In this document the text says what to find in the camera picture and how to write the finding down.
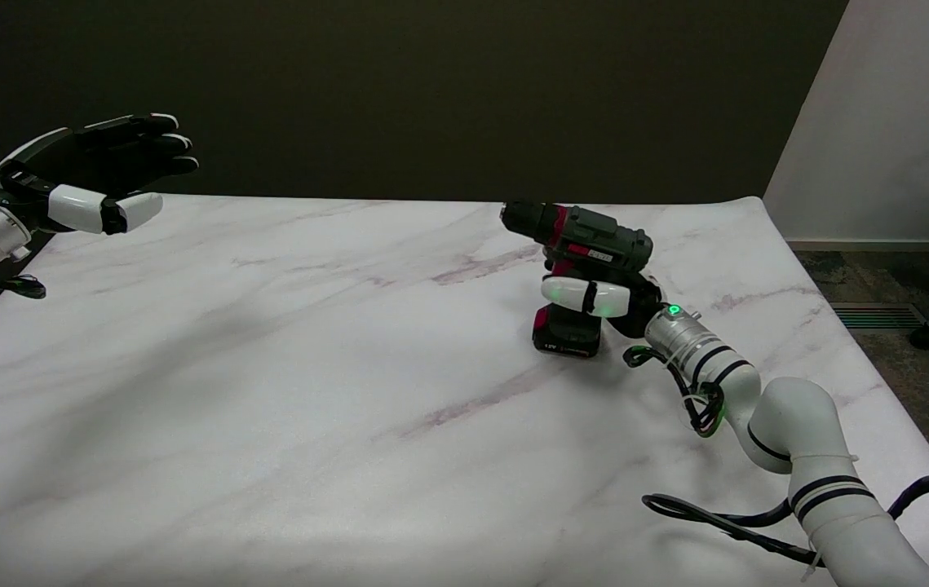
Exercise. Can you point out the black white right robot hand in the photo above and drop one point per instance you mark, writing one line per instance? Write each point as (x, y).
(635, 297)

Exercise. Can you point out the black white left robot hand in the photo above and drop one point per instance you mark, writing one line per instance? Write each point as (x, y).
(81, 163)

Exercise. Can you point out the green red power screwdriver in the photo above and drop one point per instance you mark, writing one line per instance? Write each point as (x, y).
(595, 236)

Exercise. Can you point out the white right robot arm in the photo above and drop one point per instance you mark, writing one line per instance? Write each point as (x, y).
(798, 424)

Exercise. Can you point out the striped floor vent grille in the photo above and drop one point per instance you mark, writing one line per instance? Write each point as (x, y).
(876, 316)

